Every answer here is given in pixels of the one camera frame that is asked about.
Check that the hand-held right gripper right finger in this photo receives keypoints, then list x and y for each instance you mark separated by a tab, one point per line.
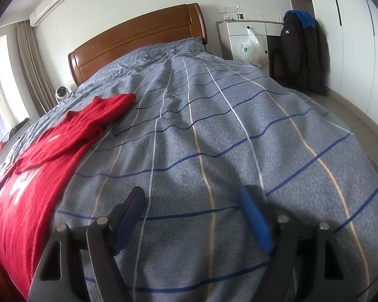
255	220

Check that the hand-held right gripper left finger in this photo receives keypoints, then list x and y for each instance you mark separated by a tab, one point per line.
129	217

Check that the red sweater with white print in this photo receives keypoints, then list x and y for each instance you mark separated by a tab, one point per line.
34	179

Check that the bed with blue checked duvet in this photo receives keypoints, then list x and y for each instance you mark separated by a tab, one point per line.
223	132

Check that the dark cloth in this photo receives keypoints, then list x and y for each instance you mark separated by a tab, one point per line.
20	126

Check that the white plastic bag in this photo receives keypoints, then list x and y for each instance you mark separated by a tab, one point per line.
253	52

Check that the black jacket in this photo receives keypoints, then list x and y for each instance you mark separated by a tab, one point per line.
299	56

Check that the beige curtain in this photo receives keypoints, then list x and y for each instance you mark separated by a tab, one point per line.
34	69

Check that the wooden headboard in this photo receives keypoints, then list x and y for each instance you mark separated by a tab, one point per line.
138	34

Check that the white desk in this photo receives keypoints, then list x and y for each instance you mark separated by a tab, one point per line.
236	37

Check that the clear plastic bottle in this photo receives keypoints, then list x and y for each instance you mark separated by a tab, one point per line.
239	14

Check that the blue garment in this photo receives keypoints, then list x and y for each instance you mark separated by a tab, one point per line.
305	19

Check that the white wardrobe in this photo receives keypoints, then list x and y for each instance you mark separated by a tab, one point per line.
356	37

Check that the white air conditioner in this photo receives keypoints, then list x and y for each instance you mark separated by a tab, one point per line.
48	4

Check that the white wall switch panel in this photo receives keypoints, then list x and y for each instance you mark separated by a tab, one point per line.
226	9

